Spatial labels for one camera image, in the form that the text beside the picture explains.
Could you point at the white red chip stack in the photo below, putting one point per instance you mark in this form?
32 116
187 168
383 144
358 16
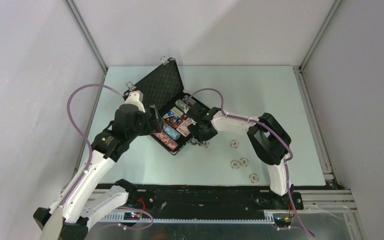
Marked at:
226 162

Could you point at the black poker set case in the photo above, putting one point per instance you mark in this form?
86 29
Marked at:
162 87

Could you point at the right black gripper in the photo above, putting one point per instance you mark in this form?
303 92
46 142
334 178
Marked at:
193 129

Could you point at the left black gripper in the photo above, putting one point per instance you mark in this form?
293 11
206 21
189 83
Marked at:
158 121

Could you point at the red dice in case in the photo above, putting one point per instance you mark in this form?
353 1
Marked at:
179 121

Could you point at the blue white chip stack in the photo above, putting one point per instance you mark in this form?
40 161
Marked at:
188 100

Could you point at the blue patterned card deck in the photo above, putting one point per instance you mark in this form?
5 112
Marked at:
173 115

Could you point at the green poker chip stack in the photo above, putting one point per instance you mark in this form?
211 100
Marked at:
181 105

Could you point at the light blue chip stack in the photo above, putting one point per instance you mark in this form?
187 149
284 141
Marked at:
172 133

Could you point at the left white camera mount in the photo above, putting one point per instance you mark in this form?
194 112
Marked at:
135 98

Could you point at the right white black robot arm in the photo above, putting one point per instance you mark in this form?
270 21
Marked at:
270 142

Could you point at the red white chip row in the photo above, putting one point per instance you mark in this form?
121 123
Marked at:
166 140

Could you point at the red playing card deck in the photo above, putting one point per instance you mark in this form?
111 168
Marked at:
183 127

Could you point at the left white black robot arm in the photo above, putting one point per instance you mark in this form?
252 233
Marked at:
70 217

